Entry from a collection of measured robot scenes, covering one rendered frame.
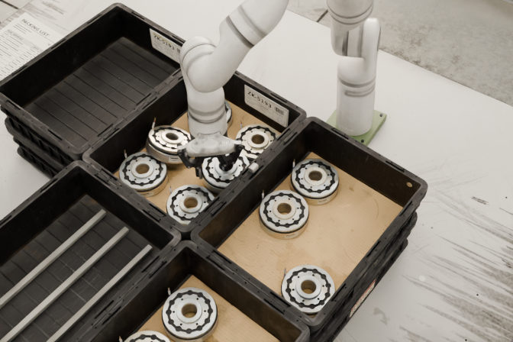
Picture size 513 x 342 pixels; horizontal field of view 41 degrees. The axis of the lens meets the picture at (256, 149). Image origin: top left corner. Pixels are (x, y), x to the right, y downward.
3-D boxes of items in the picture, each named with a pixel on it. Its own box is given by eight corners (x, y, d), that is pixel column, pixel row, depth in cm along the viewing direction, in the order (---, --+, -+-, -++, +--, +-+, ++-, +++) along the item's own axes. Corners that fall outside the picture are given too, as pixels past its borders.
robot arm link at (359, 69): (383, 8, 153) (379, 66, 166) (340, 5, 155) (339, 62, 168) (379, 36, 147) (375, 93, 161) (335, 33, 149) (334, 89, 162)
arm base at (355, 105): (347, 104, 181) (350, 55, 168) (379, 117, 177) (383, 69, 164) (329, 126, 176) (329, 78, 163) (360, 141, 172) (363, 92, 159)
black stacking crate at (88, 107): (124, 37, 183) (117, 2, 174) (208, 88, 171) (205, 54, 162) (2, 124, 163) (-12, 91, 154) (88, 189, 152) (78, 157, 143)
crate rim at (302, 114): (207, 59, 164) (207, 52, 162) (310, 120, 152) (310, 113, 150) (80, 163, 144) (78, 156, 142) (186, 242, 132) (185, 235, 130)
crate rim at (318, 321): (310, 120, 152) (311, 113, 150) (429, 191, 140) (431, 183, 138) (186, 242, 132) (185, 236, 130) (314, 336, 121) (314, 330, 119)
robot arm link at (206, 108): (180, 95, 134) (195, 127, 129) (173, 35, 122) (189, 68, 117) (214, 85, 136) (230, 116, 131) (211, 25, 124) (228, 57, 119)
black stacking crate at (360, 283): (307, 148, 159) (311, 115, 150) (419, 217, 148) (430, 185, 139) (191, 266, 140) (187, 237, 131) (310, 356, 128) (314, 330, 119)
